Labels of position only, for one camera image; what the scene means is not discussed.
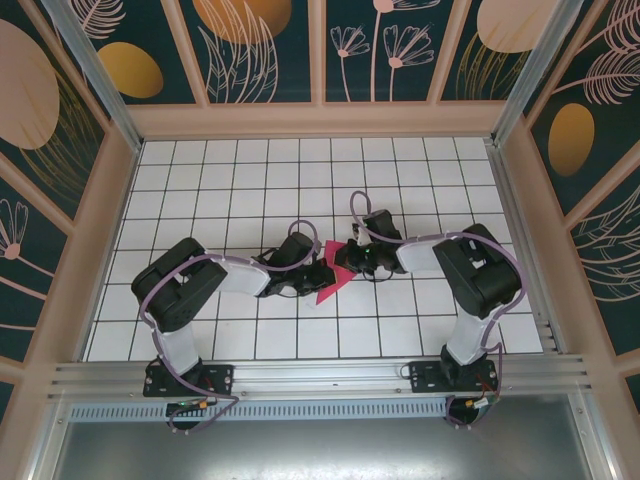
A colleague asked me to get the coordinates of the pink cloth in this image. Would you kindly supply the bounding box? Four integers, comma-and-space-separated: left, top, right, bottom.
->
315, 239, 359, 305

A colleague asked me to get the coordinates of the grey metal sheet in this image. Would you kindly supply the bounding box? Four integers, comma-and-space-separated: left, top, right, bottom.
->
29, 394, 616, 480

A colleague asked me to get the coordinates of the long aluminium mounting rail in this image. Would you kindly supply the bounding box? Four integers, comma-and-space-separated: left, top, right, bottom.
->
47, 352, 594, 401

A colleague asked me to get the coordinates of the grey slotted cable duct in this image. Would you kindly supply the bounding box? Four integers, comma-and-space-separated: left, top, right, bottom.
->
67, 398, 451, 422

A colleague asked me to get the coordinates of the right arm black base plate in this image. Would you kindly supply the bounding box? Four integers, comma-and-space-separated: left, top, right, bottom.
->
408, 359, 501, 394

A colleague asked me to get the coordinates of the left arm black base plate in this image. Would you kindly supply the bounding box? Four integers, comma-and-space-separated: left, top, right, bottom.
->
143, 362, 236, 399

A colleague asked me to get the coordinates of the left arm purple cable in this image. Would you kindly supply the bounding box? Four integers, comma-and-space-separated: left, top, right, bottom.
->
139, 219, 322, 437

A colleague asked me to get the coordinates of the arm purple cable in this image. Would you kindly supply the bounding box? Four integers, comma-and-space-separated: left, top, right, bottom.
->
139, 219, 322, 437
349, 190, 527, 431

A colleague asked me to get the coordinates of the aluminium side rail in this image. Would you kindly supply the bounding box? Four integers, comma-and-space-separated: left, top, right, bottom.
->
487, 142, 569, 356

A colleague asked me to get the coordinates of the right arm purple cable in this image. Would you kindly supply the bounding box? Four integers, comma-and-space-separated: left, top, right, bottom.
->
349, 190, 527, 431

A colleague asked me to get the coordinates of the aluminium corner post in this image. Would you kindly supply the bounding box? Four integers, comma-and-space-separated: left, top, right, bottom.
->
489, 0, 591, 146
42, 0, 144, 151

